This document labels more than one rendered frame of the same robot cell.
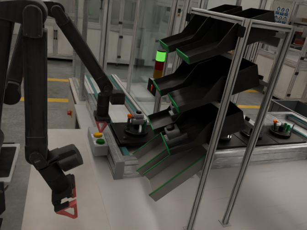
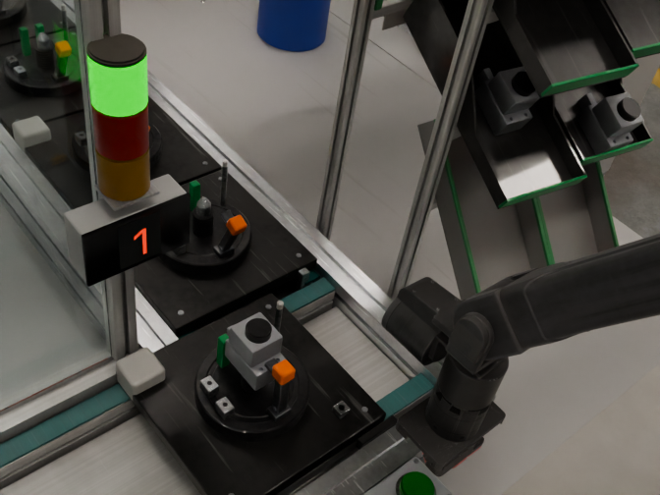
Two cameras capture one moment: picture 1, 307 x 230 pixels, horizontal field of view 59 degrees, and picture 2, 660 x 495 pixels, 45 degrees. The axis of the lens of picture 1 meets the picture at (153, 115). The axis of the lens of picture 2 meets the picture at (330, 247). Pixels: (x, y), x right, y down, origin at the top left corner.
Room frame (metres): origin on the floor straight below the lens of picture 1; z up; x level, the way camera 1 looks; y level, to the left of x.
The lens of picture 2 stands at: (1.54, 0.64, 1.80)
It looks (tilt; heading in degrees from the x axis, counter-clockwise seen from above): 44 degrees down; 248
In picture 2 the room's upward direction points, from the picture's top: 11 degrees clockwise
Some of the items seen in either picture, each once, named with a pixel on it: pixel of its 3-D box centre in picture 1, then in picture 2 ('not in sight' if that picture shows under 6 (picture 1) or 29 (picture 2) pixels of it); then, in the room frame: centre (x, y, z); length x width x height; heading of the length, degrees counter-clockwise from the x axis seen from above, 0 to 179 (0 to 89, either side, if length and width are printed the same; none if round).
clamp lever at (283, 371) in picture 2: (129, 121); (277, 383); (1.36, 0.12, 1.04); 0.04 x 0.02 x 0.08; 115
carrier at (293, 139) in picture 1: (281, 128); not in sight; (1.70, -0.86, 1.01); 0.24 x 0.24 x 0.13; 25
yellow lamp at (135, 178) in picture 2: (157, 73); (123, 165); (1.51, 0.01, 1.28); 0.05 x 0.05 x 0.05
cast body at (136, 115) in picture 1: (140, 117); (251, 341); (1.38, 0.07, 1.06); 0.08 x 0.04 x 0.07; 115
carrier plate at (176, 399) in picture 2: (135, 133); (250, 396); (1.37, 0.08, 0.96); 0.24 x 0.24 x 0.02; 25
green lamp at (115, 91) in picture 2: (161, 55); (118, 78); (1.51, 0.01, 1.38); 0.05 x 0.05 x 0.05
